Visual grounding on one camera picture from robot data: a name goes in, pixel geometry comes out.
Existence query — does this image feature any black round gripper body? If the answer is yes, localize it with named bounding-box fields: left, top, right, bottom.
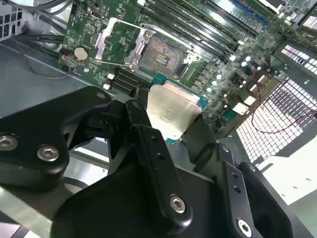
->
left=53, top=160, right=231, bottom=238

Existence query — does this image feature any silver green CPU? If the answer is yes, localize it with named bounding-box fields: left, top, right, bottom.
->
left=146, top=72, right=211, bottom=146

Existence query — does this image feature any metal socket cover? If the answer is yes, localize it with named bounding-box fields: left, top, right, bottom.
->
left=94, top=18, right=158, bottom=69

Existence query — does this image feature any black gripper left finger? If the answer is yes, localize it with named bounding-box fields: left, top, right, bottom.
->
left=0, top=85, right=194, bottom=236

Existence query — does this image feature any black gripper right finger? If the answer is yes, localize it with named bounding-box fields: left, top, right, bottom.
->
left=181, top=115, right=315, bottom=238

